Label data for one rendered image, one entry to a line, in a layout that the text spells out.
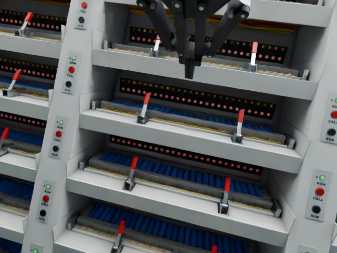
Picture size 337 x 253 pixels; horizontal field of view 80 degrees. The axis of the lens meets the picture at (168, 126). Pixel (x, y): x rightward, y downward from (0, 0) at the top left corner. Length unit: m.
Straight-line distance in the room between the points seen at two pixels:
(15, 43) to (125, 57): 0.36
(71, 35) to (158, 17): 0.45
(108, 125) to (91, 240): 0.35
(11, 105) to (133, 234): 0.54
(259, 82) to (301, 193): 0.29
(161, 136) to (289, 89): 0.35
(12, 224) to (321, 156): 0.88
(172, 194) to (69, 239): 0.33
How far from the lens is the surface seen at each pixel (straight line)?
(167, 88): 0.71
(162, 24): 0.29
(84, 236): 0.73
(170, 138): 0.54
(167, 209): 0.58
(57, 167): 0.67
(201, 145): 0.54
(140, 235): 0.70
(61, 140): 0.65
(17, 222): 0.83
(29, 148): 0.81
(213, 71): 0.56
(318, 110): 0.61
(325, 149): 0.62
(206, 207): 0.59
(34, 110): 0.72
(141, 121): 0.57
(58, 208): 0.69
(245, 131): 0.61
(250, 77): 0.57
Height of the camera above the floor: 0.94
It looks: level
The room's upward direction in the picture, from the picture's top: 11 degrees clockwise
